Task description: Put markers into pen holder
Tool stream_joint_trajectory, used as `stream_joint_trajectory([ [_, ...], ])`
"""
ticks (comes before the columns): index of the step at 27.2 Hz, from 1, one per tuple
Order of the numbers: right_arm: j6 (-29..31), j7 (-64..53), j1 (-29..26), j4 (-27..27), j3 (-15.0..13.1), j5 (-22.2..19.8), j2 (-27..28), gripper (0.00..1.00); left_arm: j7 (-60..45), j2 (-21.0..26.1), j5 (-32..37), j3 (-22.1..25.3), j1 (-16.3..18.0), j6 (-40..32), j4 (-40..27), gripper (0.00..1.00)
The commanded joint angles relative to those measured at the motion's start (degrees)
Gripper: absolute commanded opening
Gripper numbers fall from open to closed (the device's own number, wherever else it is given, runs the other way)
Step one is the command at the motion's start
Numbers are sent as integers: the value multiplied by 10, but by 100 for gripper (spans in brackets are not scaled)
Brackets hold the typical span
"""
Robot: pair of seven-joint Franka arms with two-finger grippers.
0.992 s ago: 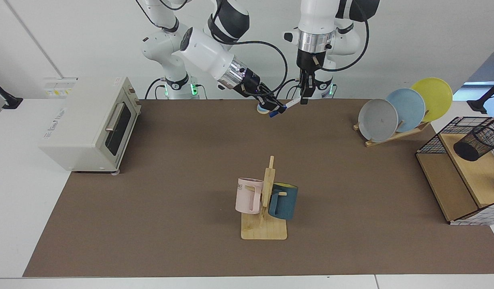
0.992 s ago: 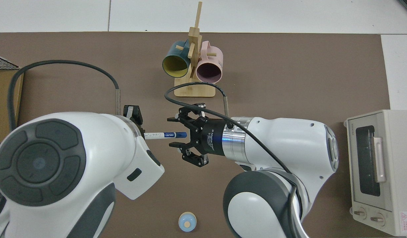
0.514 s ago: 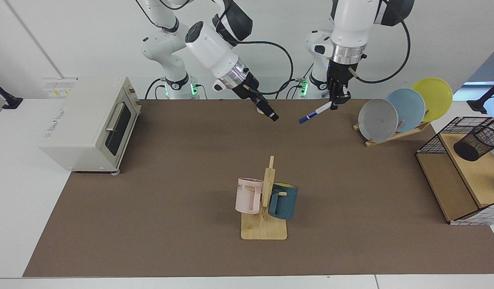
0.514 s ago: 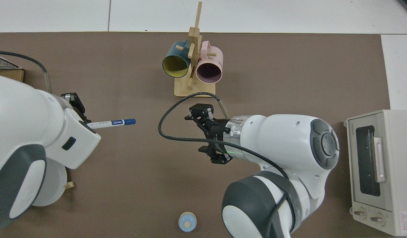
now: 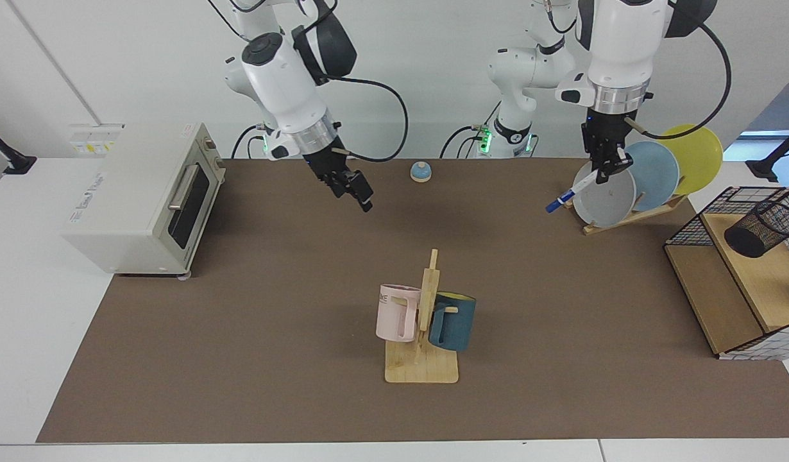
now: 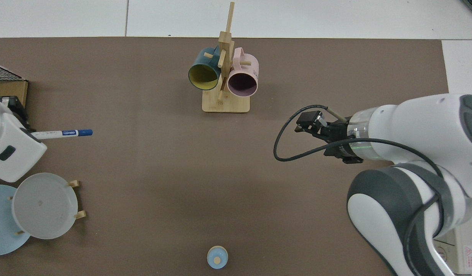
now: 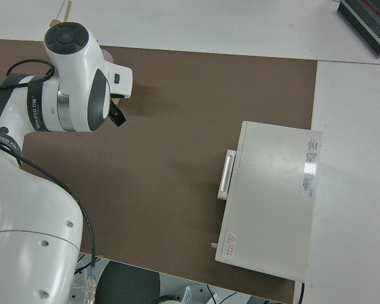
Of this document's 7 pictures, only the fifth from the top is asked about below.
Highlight white marker with blue cap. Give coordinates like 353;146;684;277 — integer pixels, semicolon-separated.
546;168;600;214

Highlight black mesh pen holder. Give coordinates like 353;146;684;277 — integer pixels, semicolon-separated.
724;201;789;259

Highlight grey plate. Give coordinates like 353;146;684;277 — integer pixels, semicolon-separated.
572;160;637;228

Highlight light blue plate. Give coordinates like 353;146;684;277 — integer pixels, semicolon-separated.
625;141;680;212

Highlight wooden plate rack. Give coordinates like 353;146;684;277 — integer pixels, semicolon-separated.
564;194;688;235

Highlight yellow plate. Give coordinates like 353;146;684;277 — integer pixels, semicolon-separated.
657;124;724;196

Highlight pink mug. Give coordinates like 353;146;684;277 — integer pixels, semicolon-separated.
376;284;422;343

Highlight black clamp stand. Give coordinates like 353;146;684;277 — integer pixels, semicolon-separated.
746;125;789;184
0;123;37;175

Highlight brown table cloth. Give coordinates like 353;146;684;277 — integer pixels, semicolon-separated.
37;158;789;443

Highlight teal mug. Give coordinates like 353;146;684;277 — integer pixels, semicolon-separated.
428;292;477;352

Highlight wooden mug stand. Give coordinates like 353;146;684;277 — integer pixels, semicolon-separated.
385;249;460;384

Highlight pale toaster oven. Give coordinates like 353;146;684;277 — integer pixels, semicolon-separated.
62;122;227;278

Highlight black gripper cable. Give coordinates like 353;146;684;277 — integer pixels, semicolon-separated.
625;19;733;141
324;76;409;162

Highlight black arm base cable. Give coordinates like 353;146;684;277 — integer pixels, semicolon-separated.
231;124;267;159
439;99;501;159

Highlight wire basket with wooden floor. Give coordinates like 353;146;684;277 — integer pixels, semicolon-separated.
664;186;789;361

